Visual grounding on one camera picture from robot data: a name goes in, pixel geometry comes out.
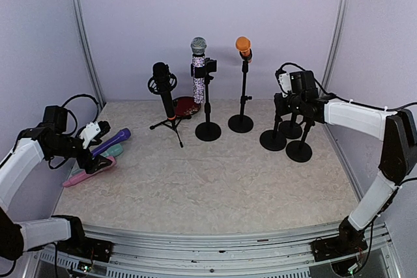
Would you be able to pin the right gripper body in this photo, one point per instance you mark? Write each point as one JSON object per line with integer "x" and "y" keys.
{"x": 296, "y": 103}

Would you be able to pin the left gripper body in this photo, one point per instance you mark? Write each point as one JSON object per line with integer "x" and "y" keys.
{"x": 84, "y": 159}

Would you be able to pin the teal microphone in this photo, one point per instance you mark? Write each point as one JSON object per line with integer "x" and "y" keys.
{"x": 114, "y": 151}

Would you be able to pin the pink microphone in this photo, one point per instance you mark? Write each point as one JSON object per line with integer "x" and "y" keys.
{"x": 82, "y": 176}

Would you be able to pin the black stand of purple microphone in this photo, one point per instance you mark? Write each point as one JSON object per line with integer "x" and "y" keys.
{"x": 290, "y": 128}

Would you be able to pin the black stand of pink microphone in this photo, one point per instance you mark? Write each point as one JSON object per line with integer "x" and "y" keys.
{"x": 273, "y": 140}

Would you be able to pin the purple microphone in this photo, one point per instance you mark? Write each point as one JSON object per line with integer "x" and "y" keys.
{"x": 122, "y": 135}

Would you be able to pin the black stand of teal microphone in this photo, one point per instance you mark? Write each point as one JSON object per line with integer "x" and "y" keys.
{"x": 298, "y": 150}

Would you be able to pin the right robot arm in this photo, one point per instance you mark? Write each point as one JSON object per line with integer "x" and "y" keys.
{"x": 377, "y": 142}

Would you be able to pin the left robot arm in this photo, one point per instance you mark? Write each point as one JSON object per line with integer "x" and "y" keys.
{"x": 44, "y": 142}

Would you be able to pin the black stand of orange microphone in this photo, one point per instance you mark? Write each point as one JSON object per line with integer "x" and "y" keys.
{"x": 242, "y": 123}

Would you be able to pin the black stand of rhinestone microphone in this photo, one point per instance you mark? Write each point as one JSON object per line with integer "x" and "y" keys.
{"x": 208, "y": 130}

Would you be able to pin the rhinestone silver microphone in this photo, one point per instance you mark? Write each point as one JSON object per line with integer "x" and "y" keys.
{"x": 198, "y": 46}

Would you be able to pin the red floral plate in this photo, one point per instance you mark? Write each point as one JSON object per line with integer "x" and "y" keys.
{"x": 185, "y": 106}

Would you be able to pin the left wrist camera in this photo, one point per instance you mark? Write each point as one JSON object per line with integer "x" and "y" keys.
{"x": 93, "y": 131}

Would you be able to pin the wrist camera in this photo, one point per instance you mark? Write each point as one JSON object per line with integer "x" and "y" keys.
{"x": 93, "y": 131}
{"x": 284, "y": 82}

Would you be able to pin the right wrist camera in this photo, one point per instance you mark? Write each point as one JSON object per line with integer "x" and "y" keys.
{"x": 284, "y": 82}

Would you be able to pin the right aluminium frame post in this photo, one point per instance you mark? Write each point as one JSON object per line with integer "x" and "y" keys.
{"x": 334, "y": 44}

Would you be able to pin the black tripod shock-mount stand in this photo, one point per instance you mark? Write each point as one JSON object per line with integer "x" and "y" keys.
{"x": 163, "y": 85}

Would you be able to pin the front aluminium rail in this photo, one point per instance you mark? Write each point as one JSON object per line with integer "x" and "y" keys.
{"x": 285, "y": 253}

